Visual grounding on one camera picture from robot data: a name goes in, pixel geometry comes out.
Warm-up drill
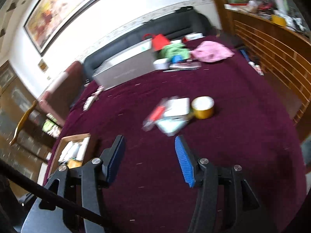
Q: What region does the pink braided cord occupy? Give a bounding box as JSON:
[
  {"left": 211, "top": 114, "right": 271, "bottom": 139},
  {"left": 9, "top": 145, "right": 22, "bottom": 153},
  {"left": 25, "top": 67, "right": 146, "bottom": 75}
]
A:
[{"left": 94, "top": 85, "right": 104, "bottom": 100}]

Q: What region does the yellow wooden chair back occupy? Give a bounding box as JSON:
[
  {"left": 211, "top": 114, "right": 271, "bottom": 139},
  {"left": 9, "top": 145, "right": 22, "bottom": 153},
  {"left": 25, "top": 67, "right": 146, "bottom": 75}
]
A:
[{"left": 9, "top": 100, "right": 38, "bottom": 146}]

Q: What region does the brown armchair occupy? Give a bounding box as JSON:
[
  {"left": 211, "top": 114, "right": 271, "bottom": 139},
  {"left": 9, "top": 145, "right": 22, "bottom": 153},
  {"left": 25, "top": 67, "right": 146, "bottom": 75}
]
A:
[{"left": 38, "top": 61, "right": 85, "bottom": 126}]

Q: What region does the wooden shelf unit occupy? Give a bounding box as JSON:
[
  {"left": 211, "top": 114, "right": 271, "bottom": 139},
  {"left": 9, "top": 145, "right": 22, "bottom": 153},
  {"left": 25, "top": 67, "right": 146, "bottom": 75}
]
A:
[{"left": 214, "top": 0, "right": 310, "bottom": 142}]

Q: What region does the white flat box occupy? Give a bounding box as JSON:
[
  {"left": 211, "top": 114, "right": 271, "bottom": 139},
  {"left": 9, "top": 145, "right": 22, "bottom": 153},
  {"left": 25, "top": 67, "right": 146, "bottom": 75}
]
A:
[{"left": 155, "top": 97, "right": 194, "bottom": 136}]

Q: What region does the black sofa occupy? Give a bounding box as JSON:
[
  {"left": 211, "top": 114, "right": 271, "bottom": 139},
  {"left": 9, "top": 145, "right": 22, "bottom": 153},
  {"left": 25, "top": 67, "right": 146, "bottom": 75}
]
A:
[{"left": 83, "top": 6, "right": 216, "bottom": 82}]

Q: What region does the yellow tape roll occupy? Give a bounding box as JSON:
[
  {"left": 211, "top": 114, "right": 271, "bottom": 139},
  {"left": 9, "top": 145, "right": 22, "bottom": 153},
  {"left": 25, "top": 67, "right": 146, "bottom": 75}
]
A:
[{"left": 191, "top": 96, "right": 215, "bottom": 119}]

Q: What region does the green cloth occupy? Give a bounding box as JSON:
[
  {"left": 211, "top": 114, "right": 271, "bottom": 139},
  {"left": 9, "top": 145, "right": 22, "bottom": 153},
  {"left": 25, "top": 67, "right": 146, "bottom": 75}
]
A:
[{"left": 158, "top": 43, "right": 191, "bottom": 60}]

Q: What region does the clear bag red item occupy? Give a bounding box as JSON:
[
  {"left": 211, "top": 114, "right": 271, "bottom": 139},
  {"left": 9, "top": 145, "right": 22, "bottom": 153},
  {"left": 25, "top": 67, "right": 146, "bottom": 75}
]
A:
[{"left": 142, "top": 98, "right": 168, "bottom": 131}]

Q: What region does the white tube red label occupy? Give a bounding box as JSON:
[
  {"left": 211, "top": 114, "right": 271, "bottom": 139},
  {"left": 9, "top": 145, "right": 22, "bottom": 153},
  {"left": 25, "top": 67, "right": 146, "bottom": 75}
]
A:
[{"left": 67, "top": 143, "right": 81, "bottom": 160}]

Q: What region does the framed painting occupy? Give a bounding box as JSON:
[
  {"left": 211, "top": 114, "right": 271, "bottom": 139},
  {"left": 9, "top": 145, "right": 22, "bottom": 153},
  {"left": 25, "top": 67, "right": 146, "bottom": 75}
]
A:
[{"left": 24, "top": 0, "right": 99, "bottom": 56}]

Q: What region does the maroon bed cover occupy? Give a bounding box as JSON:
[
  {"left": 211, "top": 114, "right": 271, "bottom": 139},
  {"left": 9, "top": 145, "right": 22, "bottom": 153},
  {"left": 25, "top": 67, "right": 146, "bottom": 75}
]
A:
[{"left": 60, "top": 51, "right": 306, "bottom": 232}]

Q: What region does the cardboard box tray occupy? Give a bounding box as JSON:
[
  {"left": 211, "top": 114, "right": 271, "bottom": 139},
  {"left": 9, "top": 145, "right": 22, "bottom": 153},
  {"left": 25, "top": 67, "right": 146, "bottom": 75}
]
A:
[{"left": 46, "top": 133, "right": 96, "bottom": 179}]

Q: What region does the blue small object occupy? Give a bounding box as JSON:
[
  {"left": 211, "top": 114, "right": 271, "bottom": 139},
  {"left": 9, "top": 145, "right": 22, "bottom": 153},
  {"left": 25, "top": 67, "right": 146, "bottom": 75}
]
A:
[{"left": 171, "top": 55, "right": 184, "bottom": 64}]

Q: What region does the grey shoe box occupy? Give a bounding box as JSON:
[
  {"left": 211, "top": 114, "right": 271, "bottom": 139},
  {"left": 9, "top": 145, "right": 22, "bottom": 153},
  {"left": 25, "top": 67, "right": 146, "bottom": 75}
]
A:
[{"left": 93, "top": 39, "right": 155, "bottom": 90}]

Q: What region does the clear plastic package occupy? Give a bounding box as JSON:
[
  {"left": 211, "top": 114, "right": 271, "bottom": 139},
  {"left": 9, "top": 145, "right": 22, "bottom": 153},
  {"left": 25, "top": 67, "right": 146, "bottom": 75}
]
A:
[{"left": 164, "top": 62, "right": 201, "bottom": 72}]

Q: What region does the white remote control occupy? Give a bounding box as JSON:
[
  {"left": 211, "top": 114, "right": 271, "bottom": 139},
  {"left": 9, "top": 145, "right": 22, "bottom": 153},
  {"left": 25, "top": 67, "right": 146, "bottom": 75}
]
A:
[{"left": 83, "top": 96, "right": 96, "bottom": 111}]

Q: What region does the wooden cabinet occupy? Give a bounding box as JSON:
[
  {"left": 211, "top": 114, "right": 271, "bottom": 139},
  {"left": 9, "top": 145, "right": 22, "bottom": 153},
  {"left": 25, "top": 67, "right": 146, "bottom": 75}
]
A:
[{"left": 1, "top": 61, "right": 62, "bottom": 185}]

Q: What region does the pink cloth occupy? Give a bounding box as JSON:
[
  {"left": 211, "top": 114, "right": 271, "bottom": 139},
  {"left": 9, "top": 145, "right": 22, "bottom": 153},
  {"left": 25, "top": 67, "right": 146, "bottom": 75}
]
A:
[{"left": 190, "top": 41, "right": 234, "bottom": 63}]

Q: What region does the white small box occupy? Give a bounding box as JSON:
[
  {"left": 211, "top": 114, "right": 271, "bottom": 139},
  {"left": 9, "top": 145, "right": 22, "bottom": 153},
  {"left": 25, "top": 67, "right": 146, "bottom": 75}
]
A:
[{"left": 153, "top": 58, "right": 170, "bottom": 70}]

